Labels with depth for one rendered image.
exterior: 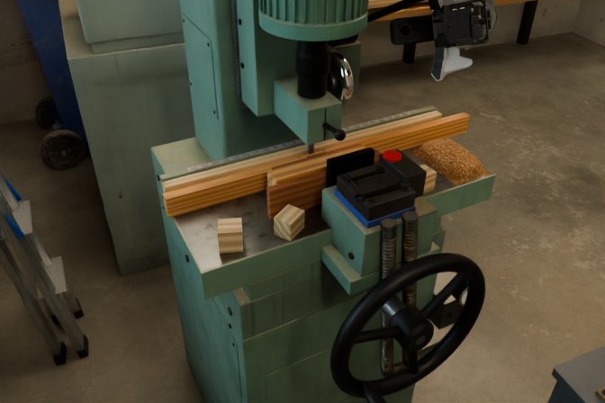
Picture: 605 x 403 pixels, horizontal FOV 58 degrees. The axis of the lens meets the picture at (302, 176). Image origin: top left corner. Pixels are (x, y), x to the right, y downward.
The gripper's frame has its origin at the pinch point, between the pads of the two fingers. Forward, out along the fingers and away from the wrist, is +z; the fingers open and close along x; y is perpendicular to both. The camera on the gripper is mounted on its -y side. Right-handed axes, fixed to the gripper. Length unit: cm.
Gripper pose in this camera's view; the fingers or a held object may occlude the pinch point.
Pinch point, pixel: (427, 31)
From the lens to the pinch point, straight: 88.5
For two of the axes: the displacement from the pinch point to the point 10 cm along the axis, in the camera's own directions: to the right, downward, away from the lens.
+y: 9.0, -0.5, -4.4
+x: 1.7, 9.6, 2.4
